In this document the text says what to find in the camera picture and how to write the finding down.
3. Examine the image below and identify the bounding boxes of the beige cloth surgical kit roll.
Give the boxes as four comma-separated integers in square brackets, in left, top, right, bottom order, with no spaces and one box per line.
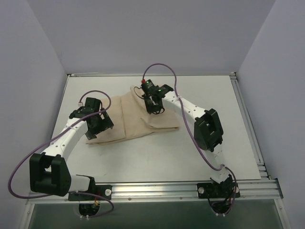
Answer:
[86,86,180,145]

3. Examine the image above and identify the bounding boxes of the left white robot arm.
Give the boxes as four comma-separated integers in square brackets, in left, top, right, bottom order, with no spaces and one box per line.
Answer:
[29,97,114,200]

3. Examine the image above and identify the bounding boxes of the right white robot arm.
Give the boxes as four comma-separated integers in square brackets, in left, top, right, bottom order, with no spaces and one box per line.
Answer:
[141,80,233,197]

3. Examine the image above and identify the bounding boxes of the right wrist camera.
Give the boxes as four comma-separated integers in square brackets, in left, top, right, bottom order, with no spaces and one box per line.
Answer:
[141,80,159,95]

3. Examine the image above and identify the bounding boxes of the back aluminium rail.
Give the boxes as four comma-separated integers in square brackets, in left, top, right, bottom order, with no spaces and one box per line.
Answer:
[68,72,237,78]

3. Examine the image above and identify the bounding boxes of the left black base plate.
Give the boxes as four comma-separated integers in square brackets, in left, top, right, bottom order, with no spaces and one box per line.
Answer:
[68,185,112,201]

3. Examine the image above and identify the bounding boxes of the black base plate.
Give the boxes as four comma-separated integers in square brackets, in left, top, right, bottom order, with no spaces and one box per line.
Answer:
[68,185,112,201]
[197,182,235,199]

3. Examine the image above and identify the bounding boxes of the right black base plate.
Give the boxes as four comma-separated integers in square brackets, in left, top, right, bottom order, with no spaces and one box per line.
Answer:
[197,182,235,199]

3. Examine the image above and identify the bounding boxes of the aluminium front rail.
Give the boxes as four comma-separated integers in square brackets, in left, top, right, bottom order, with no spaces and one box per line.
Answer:
[28,179,284,203]

